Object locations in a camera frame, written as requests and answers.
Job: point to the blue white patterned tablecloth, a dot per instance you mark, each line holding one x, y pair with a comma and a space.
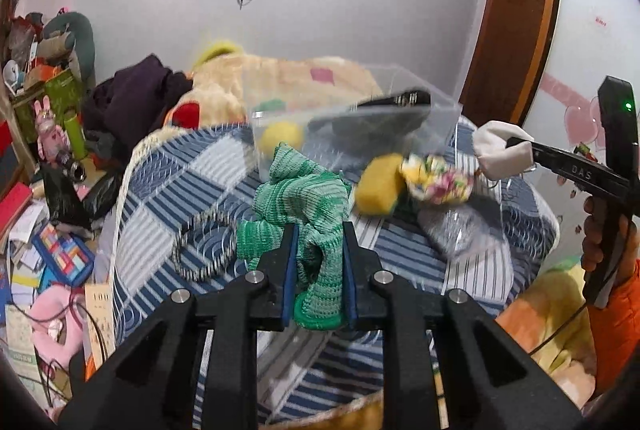
306, 380

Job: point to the person's right hand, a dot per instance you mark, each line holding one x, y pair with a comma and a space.
592, 254

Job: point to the white cloth piece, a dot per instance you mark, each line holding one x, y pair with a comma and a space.
502, 149

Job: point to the dark purple clothing pile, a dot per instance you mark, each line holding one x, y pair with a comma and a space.
134, 101

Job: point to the pink plush item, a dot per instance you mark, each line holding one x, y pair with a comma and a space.
57, 328

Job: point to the beige plush blanket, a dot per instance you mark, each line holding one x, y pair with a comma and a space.
226, 88

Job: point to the black plastic bag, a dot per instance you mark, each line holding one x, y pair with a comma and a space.
67, 210

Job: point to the yellow plush toy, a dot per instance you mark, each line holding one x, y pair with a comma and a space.
548, 322

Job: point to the silver steel wool bag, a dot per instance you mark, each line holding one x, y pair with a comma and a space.
459, 232

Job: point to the wooden door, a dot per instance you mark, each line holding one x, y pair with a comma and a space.
509, 56

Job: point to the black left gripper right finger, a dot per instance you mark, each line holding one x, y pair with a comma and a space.
445, 357

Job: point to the green cardboard box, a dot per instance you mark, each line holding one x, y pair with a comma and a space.
65, 93

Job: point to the green bottle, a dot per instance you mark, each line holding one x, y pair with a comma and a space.
75, 134

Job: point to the pink rabbit toy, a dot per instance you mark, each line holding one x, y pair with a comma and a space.
51, 139

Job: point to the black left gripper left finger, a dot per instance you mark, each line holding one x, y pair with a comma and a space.
193, 342

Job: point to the yellow sponge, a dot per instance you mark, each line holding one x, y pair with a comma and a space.
381, 185

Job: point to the black white fabric bag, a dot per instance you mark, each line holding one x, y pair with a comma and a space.
377, 122

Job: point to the green knitted cloth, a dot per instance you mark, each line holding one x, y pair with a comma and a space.
300, 191

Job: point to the floral fabric scrunchie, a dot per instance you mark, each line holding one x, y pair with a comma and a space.
434, 181

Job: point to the colourful blue puzzle box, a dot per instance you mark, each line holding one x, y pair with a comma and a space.
66, 255

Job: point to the clear plastic storage box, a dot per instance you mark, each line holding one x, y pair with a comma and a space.
432, 137

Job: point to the yellow felt ball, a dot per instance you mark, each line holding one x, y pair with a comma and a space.
290, 133

